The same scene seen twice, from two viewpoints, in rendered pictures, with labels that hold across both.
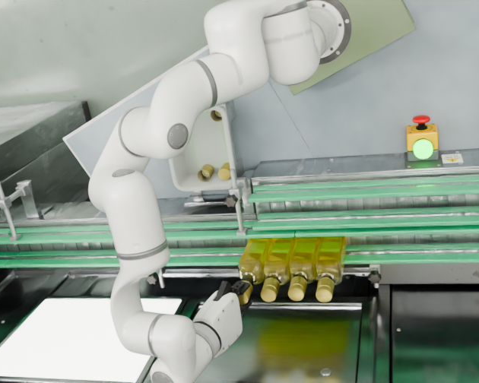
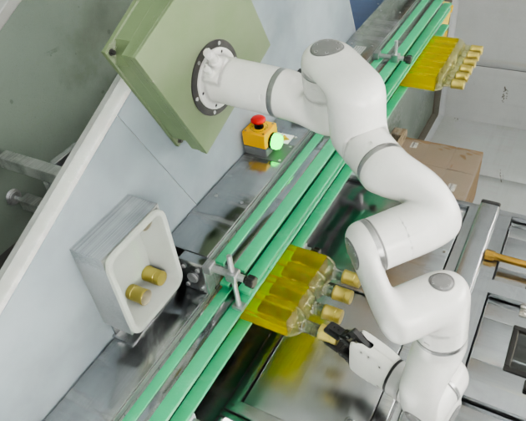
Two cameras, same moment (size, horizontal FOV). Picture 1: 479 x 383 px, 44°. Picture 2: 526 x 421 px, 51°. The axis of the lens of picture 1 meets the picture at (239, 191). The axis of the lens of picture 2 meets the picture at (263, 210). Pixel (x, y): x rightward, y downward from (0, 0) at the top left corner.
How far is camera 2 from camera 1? 1.29 m
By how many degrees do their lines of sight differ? 63
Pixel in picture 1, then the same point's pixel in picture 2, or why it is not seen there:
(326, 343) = (356, 315)
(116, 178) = (455, 286)
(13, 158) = not seen: outside the picture
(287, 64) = not seen: hidden behind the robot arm
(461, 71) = not seen: hidden behind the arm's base
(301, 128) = (184, 185)
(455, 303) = (326, 233)
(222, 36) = (382, 110)
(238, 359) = (351, 382)
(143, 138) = (444, 236)
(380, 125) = (227, 142)
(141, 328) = (447, 396)
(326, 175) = (248, 206)
